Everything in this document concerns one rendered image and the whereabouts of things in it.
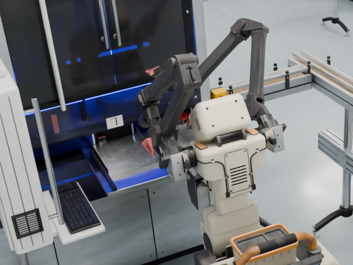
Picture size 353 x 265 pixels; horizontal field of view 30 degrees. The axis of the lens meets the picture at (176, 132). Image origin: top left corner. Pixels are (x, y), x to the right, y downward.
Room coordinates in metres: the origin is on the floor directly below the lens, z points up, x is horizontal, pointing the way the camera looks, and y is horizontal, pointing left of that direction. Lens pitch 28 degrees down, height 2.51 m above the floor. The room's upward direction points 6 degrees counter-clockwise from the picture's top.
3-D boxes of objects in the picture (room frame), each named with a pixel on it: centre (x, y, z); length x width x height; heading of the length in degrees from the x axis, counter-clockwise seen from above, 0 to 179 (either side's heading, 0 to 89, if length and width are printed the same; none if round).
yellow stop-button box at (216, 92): (3.19, -0.25, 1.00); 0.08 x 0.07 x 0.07; 19
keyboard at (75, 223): (2.57, 0.51, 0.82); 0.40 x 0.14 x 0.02; 21
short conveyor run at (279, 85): (3.42, -0.47, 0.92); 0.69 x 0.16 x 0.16; 109
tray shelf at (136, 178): (2.88, 0.09, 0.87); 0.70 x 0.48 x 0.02; 109
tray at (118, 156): (2.89, 0.27, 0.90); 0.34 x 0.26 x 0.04; 19
